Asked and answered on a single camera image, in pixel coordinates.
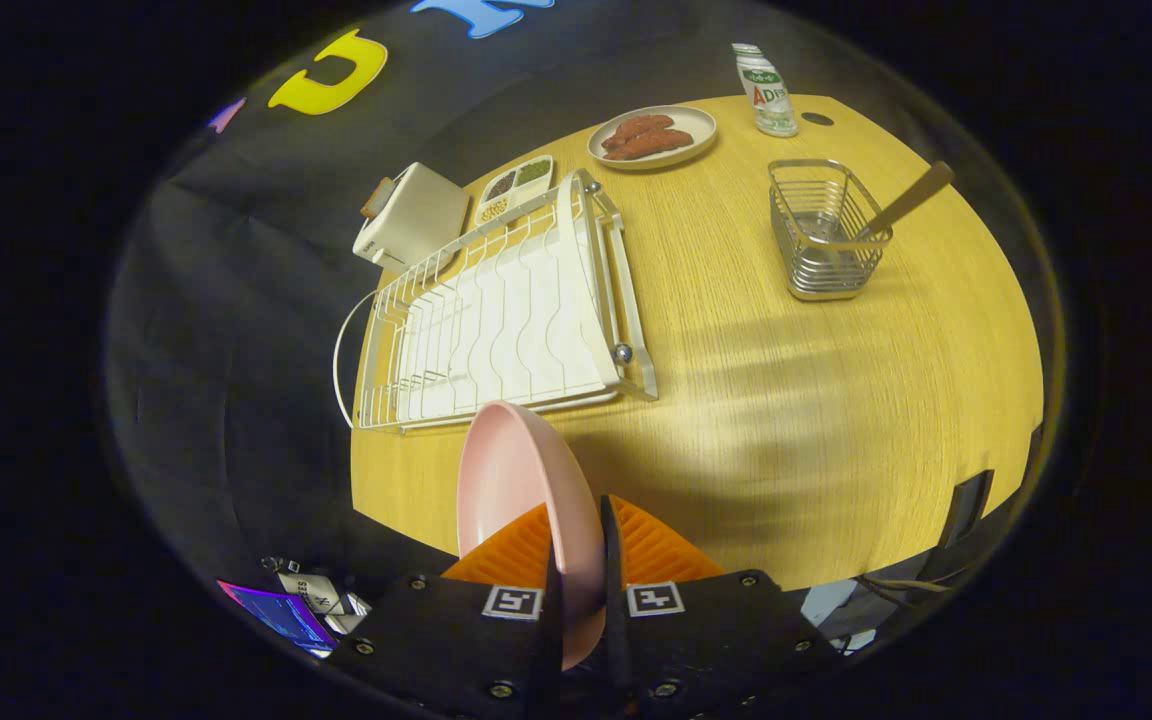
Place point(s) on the beige plate with sausages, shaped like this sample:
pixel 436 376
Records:
pixel 698 124

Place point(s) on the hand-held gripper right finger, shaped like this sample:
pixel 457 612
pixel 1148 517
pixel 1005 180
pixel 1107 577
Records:
pixel 616 640

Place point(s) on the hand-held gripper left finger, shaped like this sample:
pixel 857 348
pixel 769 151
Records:
pixel 456 640

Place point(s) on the purple lit screen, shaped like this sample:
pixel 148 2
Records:
pixel 286 615

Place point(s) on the white toaster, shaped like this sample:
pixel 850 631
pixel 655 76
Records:
pixel 421 215

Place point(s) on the red sausage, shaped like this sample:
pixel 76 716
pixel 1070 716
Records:
pixel 651 146
pixel 638 128

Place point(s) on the white paper label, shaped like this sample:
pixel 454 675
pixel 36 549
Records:
pixel 311 595

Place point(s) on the brown toast slice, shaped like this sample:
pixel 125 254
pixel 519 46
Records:
pixel 377 197

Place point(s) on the white three-compartment condiment tray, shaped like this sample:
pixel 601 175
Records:
pixel 501 186

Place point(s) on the pink plate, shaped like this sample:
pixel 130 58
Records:
pixel 516 470

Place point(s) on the black table bracket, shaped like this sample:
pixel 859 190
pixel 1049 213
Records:
pixel 966 505

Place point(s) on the white bottle with green label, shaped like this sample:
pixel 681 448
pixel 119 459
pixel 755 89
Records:
pixel 768 95

